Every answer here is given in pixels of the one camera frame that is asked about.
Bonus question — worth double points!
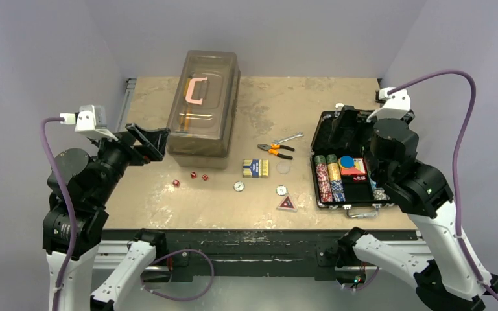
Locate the translucent brown storage box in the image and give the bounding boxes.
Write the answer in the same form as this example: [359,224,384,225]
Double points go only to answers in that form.
[167,50,241,170]

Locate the red green chip row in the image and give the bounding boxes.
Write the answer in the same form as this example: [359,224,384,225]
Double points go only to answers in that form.
[314,155,333,203]

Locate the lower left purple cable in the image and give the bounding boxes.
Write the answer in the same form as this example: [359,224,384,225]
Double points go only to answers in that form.
[140,249,215,302]

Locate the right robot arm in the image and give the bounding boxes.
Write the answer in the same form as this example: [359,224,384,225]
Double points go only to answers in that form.
[329,106,498,310]

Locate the red triangle dealer marker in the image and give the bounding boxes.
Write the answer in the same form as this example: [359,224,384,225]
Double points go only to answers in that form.
[276,194,298,212]

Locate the white poker chip right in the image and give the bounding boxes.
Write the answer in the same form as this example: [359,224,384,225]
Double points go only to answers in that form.
[276,185,288,196]

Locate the red card deck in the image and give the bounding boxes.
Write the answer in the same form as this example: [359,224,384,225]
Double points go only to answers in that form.
[340,157,367,176]

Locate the pink box handle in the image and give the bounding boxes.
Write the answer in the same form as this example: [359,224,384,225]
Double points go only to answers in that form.
[185,76,208,106]

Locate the black metal table frame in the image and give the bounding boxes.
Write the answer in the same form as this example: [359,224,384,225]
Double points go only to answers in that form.
[93,229,429,282]

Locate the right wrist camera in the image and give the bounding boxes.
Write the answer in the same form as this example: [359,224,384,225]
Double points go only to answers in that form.
[366,87,411,122]

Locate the clear round disc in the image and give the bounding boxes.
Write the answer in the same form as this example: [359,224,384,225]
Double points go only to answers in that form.
[276,161,291,174]

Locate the red dice in case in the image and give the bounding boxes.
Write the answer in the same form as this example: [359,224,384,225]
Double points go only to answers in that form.
[353,175,367,182]

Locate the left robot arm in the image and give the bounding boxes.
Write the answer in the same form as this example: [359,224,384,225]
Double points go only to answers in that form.
[40,123,171,310]

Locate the white poker chip left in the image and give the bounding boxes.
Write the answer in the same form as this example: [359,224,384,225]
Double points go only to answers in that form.
[233,181,245,192]

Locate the black poker case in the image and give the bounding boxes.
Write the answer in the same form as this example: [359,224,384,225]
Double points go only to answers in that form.
[310,103,394,218]

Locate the blue round button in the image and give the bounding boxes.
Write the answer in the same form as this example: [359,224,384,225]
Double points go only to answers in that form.
[339,155,355,169]

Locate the yellow green chip row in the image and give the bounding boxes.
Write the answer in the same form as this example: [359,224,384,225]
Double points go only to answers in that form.
[326,154,346,202]

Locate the orange black pliers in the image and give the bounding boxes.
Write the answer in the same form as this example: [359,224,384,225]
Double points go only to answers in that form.
[257,144,295,160]

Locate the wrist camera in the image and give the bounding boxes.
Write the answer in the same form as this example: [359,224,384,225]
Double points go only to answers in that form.
[75,105,118,141]
[366,87,411,122]

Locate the yellow blue card deck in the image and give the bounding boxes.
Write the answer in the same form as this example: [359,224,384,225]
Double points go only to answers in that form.
[242,159,269,178]

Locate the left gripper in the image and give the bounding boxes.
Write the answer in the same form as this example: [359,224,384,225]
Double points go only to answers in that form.
[90,121,169,204]

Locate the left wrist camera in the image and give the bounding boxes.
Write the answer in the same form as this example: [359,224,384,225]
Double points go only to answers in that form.
[75,105,118,141]

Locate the white poker chip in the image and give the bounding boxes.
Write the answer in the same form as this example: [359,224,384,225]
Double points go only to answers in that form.
[233,181,245,192]
[276,185,288,196]

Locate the silver wrench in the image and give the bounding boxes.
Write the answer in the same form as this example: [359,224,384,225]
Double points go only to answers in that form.
[272,132,304,144]

